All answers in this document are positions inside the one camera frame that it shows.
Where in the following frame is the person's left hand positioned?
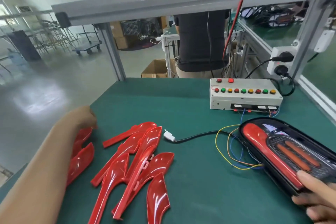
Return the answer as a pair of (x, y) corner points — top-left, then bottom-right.
(55, 106), (98, 140)

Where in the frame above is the person's right hand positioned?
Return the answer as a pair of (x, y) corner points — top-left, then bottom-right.
(291, 170), (336, 222)

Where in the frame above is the black tail light assembly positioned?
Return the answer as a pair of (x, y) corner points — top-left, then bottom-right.
(163, 117), (336, 196)

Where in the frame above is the coloured wire harness with connector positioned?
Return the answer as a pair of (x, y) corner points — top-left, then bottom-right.
(214, 108), (281, 171)

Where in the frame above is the person's left forearm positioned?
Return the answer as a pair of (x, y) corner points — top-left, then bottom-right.
(0, 124), (85, 224)

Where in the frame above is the flat platform trolley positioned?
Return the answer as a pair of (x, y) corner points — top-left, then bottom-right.
(72, 24), (103, 55)

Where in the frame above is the pile of red lens covers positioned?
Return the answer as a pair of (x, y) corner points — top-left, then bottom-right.
(65, 121), (175, 224)

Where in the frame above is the group of metal chairs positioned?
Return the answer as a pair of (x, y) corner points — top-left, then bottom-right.
(0, 8), (79, 70)

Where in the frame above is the large cardboard box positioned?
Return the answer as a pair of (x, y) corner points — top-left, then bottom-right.
(110, 21), (132, 50)

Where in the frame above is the black bin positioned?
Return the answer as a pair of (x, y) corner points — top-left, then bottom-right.
(8, 30), (42, 62)

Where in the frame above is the low open cardboard carton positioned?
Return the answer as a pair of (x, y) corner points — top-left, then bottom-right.
(141, 58), (176, 78)

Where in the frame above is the black mesh basket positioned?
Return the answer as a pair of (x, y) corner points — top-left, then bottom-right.
(122, 17), (158, 37)

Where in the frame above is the white metal stand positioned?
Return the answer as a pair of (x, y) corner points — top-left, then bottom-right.
(162, 33), (180, 77)

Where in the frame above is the beige test button box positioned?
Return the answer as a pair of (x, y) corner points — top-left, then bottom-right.
(209, 78), (284, 112)

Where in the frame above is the window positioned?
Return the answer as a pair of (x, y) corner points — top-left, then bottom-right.
(0, 3), (16, 28)

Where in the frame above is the white power strip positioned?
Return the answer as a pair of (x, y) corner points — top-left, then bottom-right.
(267, 47), (297, 80)

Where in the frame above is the white switch box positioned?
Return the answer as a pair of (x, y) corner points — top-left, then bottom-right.
(314, 29), (336, 53)

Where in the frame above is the red power cable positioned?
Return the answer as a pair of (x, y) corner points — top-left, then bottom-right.
(223, 0), (266, 62)

